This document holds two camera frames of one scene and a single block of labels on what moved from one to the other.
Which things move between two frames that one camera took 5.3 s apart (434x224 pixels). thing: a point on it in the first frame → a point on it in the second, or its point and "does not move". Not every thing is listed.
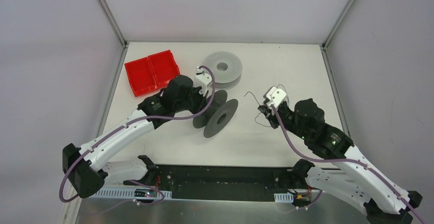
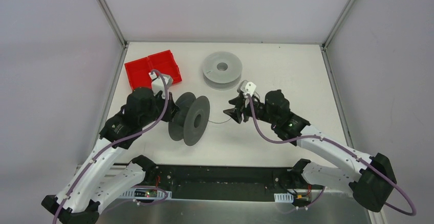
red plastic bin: [152, 73] does not move
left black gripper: [200, 97] → [170, 108]
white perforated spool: [226, 68] does not move
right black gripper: [266, 109] → [246, 107]
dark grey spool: [215, 117] → [190, 121]
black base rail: [218, 182] does not move
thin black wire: [254, 118] → [219, 122]
